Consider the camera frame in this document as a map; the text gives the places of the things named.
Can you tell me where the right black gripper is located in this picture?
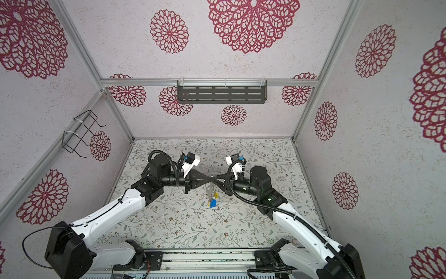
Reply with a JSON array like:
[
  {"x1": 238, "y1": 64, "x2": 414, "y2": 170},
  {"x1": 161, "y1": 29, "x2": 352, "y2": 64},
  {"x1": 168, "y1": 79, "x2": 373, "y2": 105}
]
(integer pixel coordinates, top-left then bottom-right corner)
[{"x1": 212, "y1": 173, "x2": 262, "y2": 200}]

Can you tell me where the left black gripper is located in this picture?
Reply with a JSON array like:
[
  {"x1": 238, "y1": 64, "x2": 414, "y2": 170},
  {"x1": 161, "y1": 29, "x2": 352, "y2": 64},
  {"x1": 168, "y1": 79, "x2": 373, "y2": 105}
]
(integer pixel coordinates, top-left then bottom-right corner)
[{"x1": 161, "y1": 170, "x2": 212, "y2": 195}]

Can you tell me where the blue key tag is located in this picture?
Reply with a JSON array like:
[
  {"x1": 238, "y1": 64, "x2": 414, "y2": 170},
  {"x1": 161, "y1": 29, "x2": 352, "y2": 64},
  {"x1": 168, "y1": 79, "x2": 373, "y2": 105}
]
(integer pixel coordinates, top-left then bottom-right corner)
[{"x1": 210, "y1": 199, "x2": 217, "y2": 208}]

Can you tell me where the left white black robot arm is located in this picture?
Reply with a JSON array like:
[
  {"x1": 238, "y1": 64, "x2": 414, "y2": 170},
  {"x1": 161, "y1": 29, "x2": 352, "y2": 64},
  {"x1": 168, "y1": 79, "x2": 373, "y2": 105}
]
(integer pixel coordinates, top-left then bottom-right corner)
[{"x1": 44, "y1": 150, "x2": 217, "y2": 279}]

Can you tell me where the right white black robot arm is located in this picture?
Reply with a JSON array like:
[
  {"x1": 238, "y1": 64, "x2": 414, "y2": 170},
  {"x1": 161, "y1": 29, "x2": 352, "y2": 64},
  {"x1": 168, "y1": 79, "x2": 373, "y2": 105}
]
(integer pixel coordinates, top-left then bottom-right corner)
[{"x1": 193, "y1": 162, "x2": 365, "y2": 279}]

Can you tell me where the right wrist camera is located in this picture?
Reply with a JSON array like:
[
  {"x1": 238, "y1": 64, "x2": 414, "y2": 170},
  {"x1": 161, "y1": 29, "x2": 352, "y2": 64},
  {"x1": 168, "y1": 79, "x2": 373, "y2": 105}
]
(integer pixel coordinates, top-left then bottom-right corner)
[{"x1": 225, "y1": 153, "x2": 246, "y2": 180}]

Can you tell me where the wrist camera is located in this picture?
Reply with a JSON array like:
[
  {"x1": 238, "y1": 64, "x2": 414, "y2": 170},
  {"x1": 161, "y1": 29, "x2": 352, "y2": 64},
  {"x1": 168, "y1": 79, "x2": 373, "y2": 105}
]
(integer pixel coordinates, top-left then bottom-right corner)
[
  {"x1": 181, "y1": 152, "x2": 200, "y2": 178},
  {"x1": 225, "y1": 153, "x2": 246, "y2": 180}
]

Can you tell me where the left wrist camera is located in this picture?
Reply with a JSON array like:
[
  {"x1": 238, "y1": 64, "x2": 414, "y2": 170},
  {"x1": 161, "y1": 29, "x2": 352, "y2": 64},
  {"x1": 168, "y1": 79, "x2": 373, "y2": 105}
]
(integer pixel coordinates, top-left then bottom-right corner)
[{"x1": 181, "y1": 152, "x2": 200, "y2": 178}]

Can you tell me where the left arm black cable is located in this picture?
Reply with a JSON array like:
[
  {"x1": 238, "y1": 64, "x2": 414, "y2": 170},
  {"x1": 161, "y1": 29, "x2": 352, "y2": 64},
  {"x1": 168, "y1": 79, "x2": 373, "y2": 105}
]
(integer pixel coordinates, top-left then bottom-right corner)
[{"x1": 21, "y1": 196, "x2": 130, "y2": 270}]

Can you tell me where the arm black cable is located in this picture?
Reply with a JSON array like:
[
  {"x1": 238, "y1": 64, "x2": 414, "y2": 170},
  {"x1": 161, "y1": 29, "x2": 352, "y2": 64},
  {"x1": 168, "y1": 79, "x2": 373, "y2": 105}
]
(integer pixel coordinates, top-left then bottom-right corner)
[
  {"x1": 225, "y1": 161, "x2": 358, "y2": 279},
  {"x1": 21, "y1": 196, "x2": 130, "y2": 270}
]

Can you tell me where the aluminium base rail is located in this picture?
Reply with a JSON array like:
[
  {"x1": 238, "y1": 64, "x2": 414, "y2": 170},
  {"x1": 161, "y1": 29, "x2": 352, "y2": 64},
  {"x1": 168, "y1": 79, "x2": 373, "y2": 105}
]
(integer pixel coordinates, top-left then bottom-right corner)
[{"x1": 62, "y1": 247, "x2": 354, "y2": 274}]

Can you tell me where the dark metal wall shelf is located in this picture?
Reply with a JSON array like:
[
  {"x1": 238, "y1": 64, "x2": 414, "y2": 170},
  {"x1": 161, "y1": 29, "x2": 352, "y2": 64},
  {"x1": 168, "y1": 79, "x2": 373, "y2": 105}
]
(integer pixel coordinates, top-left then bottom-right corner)
[{"x1": 177, "y1": 80, "x2": 268, "y2": 105}]

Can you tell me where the black wire wall rack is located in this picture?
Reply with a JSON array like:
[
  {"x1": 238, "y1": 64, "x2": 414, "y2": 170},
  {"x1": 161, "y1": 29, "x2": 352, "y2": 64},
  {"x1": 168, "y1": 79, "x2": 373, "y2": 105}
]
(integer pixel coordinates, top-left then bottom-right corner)
[{"x1": 61, "y1": 109, "x2": 106, "y2": 159}]

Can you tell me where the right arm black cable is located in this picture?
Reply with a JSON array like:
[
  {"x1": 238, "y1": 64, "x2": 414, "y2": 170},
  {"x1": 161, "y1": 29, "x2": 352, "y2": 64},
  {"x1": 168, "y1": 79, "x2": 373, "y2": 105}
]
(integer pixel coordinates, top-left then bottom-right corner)
[{"x1": 225, "y1": 161, "x2": 358, "y2": 279}]

